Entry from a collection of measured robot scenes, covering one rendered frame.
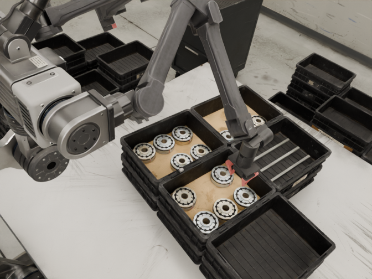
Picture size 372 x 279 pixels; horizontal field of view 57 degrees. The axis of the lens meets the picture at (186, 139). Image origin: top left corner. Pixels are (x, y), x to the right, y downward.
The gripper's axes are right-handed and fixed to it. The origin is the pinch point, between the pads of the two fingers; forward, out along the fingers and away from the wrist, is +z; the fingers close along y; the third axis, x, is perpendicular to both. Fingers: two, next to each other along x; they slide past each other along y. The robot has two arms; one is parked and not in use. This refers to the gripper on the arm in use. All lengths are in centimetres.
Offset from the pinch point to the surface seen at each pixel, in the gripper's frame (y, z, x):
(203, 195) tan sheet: 11.9, 23.6, 2.0
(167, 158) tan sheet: 37.3, 23.6, 3.0
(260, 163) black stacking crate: 11.1, 23.1, -33.1
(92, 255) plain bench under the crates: 20, 37, 51
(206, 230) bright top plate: -2.4, 20.9, 13.0
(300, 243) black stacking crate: -27.4, 23.5, -16.7
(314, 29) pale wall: 161, 92, -316
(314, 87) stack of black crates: 58, 56, -159
